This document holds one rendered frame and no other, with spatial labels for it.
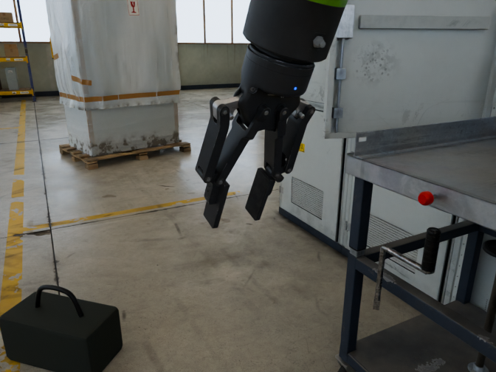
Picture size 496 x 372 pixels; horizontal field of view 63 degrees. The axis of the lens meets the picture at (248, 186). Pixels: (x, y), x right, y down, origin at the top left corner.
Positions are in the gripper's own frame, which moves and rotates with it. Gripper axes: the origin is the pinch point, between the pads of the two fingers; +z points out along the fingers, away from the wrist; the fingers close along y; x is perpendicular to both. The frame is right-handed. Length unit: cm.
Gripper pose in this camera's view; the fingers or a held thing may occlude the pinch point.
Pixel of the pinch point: (237, 200)
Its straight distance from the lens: 53.8
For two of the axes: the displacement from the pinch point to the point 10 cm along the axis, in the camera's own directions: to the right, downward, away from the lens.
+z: -2.5, 8.0, 5.4
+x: 5.0, 5.9, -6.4
